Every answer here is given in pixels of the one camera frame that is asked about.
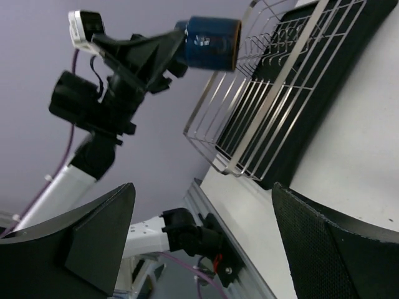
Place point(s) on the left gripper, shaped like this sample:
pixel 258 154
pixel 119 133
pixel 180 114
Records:
pixel 138 65

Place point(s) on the metal wire dish rack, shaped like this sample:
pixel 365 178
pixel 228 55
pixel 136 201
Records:
pixel 256 121

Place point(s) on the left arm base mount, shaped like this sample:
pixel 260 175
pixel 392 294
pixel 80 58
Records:
pixel 215 245

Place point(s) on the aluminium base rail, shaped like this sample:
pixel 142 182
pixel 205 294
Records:
pixel 249 284

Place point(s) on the black drip tray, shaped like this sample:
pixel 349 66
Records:
pixel 325 61

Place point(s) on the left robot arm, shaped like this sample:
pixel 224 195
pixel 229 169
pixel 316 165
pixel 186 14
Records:
pixel 78 101

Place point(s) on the blue cup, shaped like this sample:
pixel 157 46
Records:
pixel 210 43

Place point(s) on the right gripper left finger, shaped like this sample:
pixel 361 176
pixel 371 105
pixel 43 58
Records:
pixel 74 255

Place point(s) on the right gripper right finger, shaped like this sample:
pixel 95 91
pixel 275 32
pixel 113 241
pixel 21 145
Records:
pixel 331 254

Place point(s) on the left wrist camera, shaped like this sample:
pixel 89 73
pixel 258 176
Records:
pixel 83 25

